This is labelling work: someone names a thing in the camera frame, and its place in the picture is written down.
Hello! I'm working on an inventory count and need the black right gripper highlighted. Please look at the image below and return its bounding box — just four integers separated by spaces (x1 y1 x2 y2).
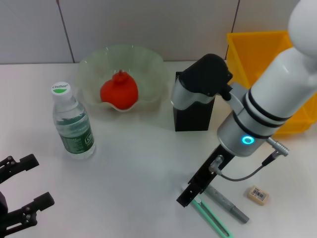
176 144 236 208

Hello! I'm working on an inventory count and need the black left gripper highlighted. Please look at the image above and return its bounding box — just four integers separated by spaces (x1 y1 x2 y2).
0 153 55 233

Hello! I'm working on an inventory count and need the mint green utility knife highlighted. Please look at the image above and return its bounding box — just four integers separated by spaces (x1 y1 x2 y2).
180 183 235 238

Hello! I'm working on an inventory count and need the clear green-label water bottle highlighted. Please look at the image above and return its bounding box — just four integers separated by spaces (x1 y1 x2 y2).
51 81 97 160

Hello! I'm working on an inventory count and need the beige eraser with barcode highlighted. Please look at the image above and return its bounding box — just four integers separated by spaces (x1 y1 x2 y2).
247 185 271 205

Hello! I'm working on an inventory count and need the red-orange toy fruit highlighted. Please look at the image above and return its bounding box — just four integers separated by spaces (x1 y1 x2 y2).
100 70 139 111

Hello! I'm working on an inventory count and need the grey marker pen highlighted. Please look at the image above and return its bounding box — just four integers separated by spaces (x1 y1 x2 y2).
205 184 250 224

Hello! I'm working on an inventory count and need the black mesh pen holder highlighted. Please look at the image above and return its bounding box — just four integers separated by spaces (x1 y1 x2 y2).
172 71 215 132

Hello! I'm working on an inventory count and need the pale green glass fruit bowl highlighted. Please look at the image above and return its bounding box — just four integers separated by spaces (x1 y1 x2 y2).
77 44 169 114

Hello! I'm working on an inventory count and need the yellow plastic bin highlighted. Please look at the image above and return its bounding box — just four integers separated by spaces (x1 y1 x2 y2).
226 30 317 136

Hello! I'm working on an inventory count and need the grey right wrist cable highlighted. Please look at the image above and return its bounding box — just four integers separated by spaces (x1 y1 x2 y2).
209 137 290 182

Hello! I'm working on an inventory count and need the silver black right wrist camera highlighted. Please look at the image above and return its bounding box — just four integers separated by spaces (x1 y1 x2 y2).
170 53 234 110

